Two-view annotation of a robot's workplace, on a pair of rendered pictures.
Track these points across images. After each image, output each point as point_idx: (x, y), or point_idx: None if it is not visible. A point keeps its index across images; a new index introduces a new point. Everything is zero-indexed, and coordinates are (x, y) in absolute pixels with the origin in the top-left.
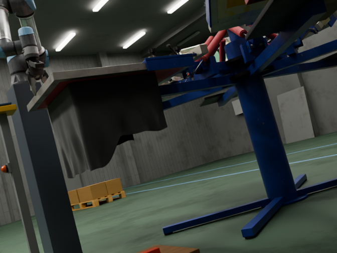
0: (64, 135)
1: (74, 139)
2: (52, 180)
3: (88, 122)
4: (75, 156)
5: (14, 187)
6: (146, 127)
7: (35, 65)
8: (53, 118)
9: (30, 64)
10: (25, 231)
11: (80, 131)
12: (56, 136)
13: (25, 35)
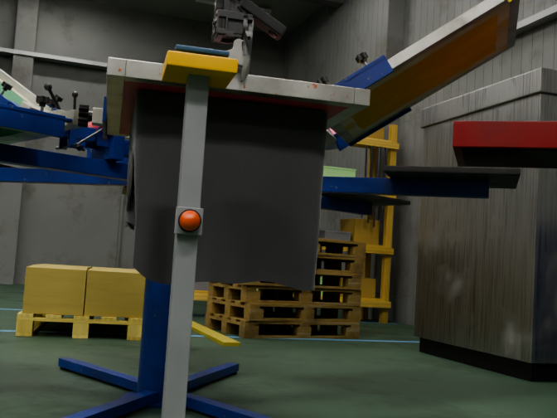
0: (211, 187)
1: (263, 212)
2: None
3: None
4: (239, 245)
5: (179, 274)
6: None
7: (285, 31)
8: (170, 129)
9: (252, 10)
10: (186, 399)
11: (317, 208)
12: (152, 172)
13: None
